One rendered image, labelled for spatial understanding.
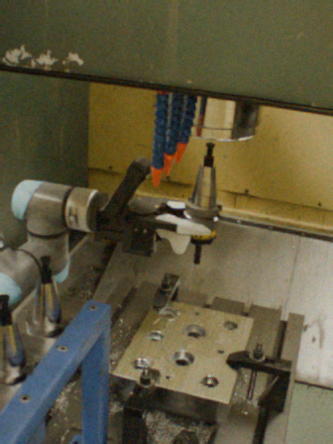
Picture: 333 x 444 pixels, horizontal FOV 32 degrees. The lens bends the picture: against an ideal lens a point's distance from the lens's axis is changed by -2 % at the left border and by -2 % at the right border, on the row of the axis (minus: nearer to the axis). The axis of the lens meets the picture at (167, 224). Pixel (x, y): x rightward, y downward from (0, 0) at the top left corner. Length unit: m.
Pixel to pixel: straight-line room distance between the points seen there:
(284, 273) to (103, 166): 0.76
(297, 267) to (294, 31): 1.49
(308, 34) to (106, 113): 1.59
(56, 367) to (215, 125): 0.40
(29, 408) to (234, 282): 1.28
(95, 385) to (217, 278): 1.02
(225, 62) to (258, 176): 1.46
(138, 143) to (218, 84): 1.52
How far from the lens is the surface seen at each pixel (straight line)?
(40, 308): 0.85
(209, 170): 0.93
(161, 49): 0.58
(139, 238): 1.00
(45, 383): 0.77
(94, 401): 1.00
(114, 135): 2.11
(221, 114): 0.84
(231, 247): 2.01
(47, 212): 1.04
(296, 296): 1.91
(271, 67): 0.56
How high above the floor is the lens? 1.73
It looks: 26 degrees down
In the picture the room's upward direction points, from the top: 4 degrees clockwise
